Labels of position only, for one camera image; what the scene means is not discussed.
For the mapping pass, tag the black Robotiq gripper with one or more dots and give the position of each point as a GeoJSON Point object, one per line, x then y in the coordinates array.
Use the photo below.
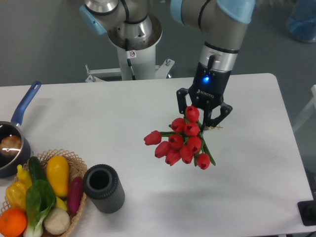
{"type": "Point", "coordinates": [206, 93]}

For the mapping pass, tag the red tulip bouquet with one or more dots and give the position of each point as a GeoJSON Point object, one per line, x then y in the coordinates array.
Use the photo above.
{"type": "Point", "coordinates": [184, 142]}

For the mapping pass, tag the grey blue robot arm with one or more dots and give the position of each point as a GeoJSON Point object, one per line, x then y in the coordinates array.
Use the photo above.
{"type": "Point", "coordinates": [224, 23]}

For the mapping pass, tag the blue plastic bag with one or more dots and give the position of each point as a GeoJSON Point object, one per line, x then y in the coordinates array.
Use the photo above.
{"type": "Point", "coordinates": [301, 23]}

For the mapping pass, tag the dark grey ribbed vase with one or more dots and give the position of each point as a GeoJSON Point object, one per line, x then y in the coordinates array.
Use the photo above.
{"type": "Point", "coordinates": [102, 185]}

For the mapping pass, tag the woven wicker basket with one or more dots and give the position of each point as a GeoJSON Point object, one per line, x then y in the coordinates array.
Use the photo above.
{"type": "Point", "coordinates": [77, 169]}

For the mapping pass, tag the black device at edge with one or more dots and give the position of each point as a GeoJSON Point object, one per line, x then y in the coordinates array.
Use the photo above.
{"type": "Point", "coordinates": [307, 210]}

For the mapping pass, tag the purple sweet potato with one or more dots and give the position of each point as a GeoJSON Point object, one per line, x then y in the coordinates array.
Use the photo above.
{"type": "Point", "coordinates": [75, 194]}

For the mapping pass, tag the yellow squash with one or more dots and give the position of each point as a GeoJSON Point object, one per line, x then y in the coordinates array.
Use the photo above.
{"type": "Point", "coordinates": [57, 172]}

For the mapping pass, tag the yellow banana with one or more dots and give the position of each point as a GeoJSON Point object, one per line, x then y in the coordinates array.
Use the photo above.
{"type": "Point", "coordinates": [61, 204]}

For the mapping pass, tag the dark green cucumber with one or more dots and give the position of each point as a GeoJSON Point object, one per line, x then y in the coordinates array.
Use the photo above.
{"type": "Point", "coordinates": [36, 170]}

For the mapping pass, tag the green bok choy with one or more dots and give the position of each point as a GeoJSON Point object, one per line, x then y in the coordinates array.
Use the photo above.
{"type": "Point", "coordinates": [40, 198]}

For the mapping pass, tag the beige round bun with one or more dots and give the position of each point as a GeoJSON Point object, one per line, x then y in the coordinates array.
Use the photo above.
{"type": "Point", "coordinates": [57, 221]}

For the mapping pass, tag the brown bread roll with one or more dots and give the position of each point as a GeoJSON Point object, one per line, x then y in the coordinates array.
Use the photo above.
{"type": "Point", "coordinates": [10, 146]}

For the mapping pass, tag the yellow bell pepper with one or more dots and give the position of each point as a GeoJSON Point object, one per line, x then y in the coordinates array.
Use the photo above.
{"type": "Point", "coordinates": [16, 195]}

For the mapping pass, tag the orange fruit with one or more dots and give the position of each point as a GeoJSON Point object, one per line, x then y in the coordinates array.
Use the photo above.
{"type": "Point", "coordinates": [13, 222]}

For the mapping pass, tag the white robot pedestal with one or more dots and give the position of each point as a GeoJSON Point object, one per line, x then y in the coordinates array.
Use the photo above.
{"type": "Point", "coordinates": [136, 50]}

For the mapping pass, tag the blue handled saucepan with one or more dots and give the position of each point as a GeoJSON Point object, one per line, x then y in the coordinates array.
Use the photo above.
{"type": "Point", "coordinates": [8, 165]}

